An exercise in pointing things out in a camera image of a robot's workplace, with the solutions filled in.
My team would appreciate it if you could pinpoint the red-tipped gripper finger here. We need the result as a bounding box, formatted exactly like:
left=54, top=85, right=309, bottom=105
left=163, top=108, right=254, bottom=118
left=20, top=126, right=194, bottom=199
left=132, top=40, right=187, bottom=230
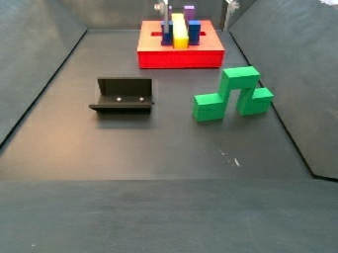
left=225, top=0, right=241, bottom=29
left=155, top=0, right=170, bottom=22

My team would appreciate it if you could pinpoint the green arch-shaped block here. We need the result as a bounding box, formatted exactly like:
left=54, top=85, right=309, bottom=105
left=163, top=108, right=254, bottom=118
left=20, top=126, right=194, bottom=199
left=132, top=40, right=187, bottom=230
left=193, top=66, right=274, bottom=122

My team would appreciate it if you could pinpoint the red board base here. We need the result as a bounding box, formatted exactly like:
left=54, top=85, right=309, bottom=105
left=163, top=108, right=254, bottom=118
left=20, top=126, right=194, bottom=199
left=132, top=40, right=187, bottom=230
left=138, top=20, right=225, bottom=69

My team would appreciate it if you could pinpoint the yellow long bar block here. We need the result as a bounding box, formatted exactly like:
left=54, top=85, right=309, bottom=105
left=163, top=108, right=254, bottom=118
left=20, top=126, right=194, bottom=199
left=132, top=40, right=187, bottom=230
left=171, top=13, right=189, bottom=48

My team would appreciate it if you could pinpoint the blue post block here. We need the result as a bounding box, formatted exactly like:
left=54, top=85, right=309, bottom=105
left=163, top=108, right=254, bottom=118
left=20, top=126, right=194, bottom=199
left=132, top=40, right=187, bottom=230
left=162, top=21, right=173, bottom=45
left=187, top=20, right=201, bottom=45

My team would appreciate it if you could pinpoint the black angled bracket holder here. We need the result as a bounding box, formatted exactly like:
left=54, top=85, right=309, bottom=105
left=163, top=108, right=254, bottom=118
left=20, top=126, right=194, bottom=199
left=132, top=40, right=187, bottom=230
left=88, top=77, right=154, bottom=112

